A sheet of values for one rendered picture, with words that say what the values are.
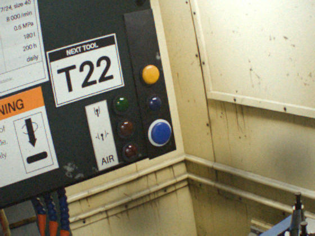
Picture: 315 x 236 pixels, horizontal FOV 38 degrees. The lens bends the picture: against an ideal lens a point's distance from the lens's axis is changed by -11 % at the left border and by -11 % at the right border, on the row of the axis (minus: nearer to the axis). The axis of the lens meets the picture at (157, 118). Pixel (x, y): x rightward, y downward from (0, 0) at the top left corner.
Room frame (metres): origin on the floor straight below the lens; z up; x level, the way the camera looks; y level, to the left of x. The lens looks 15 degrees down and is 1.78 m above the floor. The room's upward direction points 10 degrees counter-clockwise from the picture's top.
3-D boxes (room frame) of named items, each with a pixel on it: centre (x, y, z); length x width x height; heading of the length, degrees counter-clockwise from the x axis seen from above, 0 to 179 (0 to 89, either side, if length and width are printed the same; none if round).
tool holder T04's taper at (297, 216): (0.88, -0.26, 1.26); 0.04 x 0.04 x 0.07
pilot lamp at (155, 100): (0.66, 0.00, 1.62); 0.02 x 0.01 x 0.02; 121
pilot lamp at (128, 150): (0.63, 0.04, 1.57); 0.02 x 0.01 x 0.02; 121
